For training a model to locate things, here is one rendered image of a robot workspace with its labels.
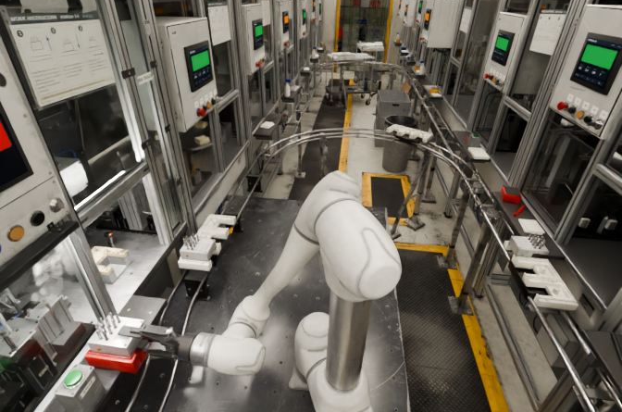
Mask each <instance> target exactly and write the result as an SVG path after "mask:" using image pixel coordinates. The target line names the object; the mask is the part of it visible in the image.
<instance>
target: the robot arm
mask: <svg viewBox="0 0 622 412"><path fill-rule="evenodd" d="M359 195H360V192H359V185H358V184H357V181H356V179H354V178H353V177H351V176H349V175H347V174H345V173H343V172H340V171H338V170H336V171H334V172H331V173H330V174H329V175H327V176H326V177H325V178H323V179H322V180H321V181H320V182H319V183H318V184H317V185H316V186H315V188H314V189H313V190H312V192H311V193H310V195H308V197H307V198H306V200H305V202H304V204H303V205H302V207H301V209H300V211H299V213H298V216H297V218H296V220H295V222H294V223H293V225H292V230H291V233H290V236H289V238H288V241H287V243H286V245H285V247H284V250H283V252H282V254H281V256H280V259H279V261H278V263H277V264H276V266H275V268H274V269H272V271H271V272H270V274H269V275H268V276H267V278H266V280H265V281H264V282H263V284H262V285H261V286H260V288H259V289H258V290H257V292H256V293H255V294H254V295H253V296H247V297H245V298H244V300H243V301H242V302H241V303H240V304H239V305H238V306H237V308H236V310H235V311H234V314H233V316H232V318H231V320H230V323H229V327H228V328H227V330H226V331H225V332H223V333H222V335H216V334H210V333H204V332H200V333H199V334H194V333H189V332H188V333H186V334H184V335H182V336H181V335H178V334H175V333H174V330H175V329H174V328H173V327H170V328H166V327H160V326H155V325H149V324H143V327H142V328H137V327H132V326H126V325H123V326H122V327H121V329H120V330H119V332H118V335H121V336H127V337H132V338H137V339H140V338H141V337H144V338H146V339H149V340H152V341H155V342H158V343H148V340H145V339H141V341H140V343H139V344H138V346H137V347H136V349H140V350H143V354H145V353H146V352H147V354H148V355H149V356H158V357H164V358H169V359H172V360H175V361H177V359H179V360H183V361H189V362H191V364H192V365H195V366H200V367H205V368H212V369H214V370H216V371H217V372H221V373H225V374H230V375H239V376H246V375H253V374H256V373H257V372H258V371H259V370H260V369H261V367H262V365H263V362H264V358H265V353H266V348H265V346H264V345H263V344H261V343H260V342H259V341H258V340H257V338H258V336H259V334H260V332H262V330H263V329H264V327H265V324H266V322H267V319H268V317H269V314H270V310H269V307H268V305H269V303H270V301H271V300H272V298H273V297H274V296H275V295H276V294H277V293H278V292H279V291H281V290H282V289H283V288H284V287H285V286H287V285H288V284H289V283H290V282H291V281H292V279H293V278H294V277H295V276H296V275H297V274H298V272H299V271H300V270H301V269H302V268H303V267H304V265H305V264H306V263H307V262H308V261H309V260H310V259H311V258H312V257H313V256H314V255H315V254H316V253H317V252H318V251H319V250H320V254H321V258H322V262H323V267H324V271H325V278H326V282H327V284H328V286H329V287H330V315H328V314H326V313H322V312H315V313H312V314H310V315H308V316H307V317H304V318H303V319H302V321H301V322H300V323H299V325H298V327H297V330H296V333H295V338H294V353H295V360H294V365H293V371H292V377H291V379H290V381H289V388H290V390H292V391H295V390H305V391H309V392H310V395H311V398H312V402H313V405H314V408H315V410H316V412H373V409H372V406H371V401H370V395H369V389H368V380H367V374H366V372H365V370H364V368H363V367H362V364H363V357H364V352H365V345H366V339H367V328H368V323H369V317H370V310H371V305H372V300H375V299H379V298H381V297H383V296H385V295H386V294H388V293H389V292H391V291H392V290H393V288H394V287H395V286H396V284H397V283H398V281H399V280H400V278H401V274H402V266H401V260H400V257H399V254H398V251H397V248H396V246H395V244H394V242H393V240H392V238H391V237H390V235H389V234H388V232H386V231H385V229H384V228H383V227H382V225H381V224H380V223H379V222H378V221H377V219H376V218H375V217H374V216H373V215H372V214H371V213H370V212H369V211H368V210H367V209H365V208H364V207H363V206H362V205H361V204H360V202H359V201H358V200H357V198H358V196H359ZM166 338H167V339H166ZM152 352H153V353H152Z"/></svg>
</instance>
